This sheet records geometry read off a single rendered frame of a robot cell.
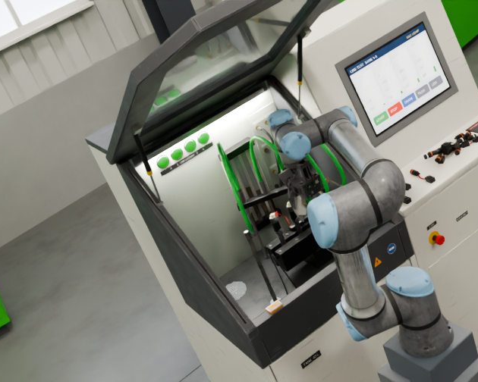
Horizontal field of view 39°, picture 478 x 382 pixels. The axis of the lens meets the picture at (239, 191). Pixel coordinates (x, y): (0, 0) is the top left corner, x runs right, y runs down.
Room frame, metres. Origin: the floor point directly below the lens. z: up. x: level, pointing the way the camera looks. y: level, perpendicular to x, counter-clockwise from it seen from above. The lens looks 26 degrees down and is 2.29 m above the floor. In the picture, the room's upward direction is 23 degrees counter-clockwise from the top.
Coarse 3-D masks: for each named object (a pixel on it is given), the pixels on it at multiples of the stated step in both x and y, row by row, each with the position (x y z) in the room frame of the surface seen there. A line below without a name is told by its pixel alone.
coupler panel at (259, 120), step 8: (272, 104) 2.48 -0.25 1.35; (256, 112) 2.45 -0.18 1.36; (264, 112) 2.47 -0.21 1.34; (248, 120) 2.44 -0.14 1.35; (256, 120) 2.45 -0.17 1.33; (264, 120) 2.46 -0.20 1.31; (256, 128) 2.43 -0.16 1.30; (264, 128) 2.46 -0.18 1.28; (264, 136) 2.45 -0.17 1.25; (264, 144) 2.45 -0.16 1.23; (264, 152) 2.44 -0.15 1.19; (272, 152) 2.46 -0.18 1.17; (264, 160) 2.44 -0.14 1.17; (272, 160) 2.45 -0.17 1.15; (272, 168) 2.45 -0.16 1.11; (272, 176) 2.44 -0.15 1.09
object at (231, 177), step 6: (216, 144) 2.16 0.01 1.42; (222, 150) 2.25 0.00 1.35; (222, 156) 2.07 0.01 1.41; (222, 162) 2.05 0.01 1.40; (228, 162) 2.28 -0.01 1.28; (228, 168) 2.02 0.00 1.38; (228, 174) 2.00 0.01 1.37; (234, 180) 2.29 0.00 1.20; (234, 186) 1.97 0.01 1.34; (234, 192) 1.95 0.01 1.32; (240, 192) 2.29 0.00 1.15; (240, 198) 1.95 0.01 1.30; (240, 204) 1.93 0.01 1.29; (246, 216) 1.92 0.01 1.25; (246, 222) 1.92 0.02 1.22; (252, 228) 1.93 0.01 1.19
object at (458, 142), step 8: (456, 136) 2.28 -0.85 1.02; (464, 136) 2.27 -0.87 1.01; (472, 136) 2.28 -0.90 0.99; (448, 144) 2.24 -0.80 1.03; (456, 144) 2.24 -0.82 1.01; (464, 144) 2.24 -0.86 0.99; (432, 152) 2.24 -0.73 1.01; (440, 152) 2.24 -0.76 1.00; (448, 152) 2.22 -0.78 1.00; (456, 152) 2.21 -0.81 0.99; (440, 160) 2.19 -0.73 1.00
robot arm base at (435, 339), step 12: (432, 324) 1.42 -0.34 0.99; (444, 324) 1.44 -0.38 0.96; (408, 336) 1.44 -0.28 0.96; (420, 336) 1.42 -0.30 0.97; (432, 336) 1.41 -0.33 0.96; (444, 336) 1.42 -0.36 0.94; (408, 348) 1.44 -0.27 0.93; (420, 348) 1.42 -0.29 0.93; (432, 348) 1.40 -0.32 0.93; (444, 348) 1.40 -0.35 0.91
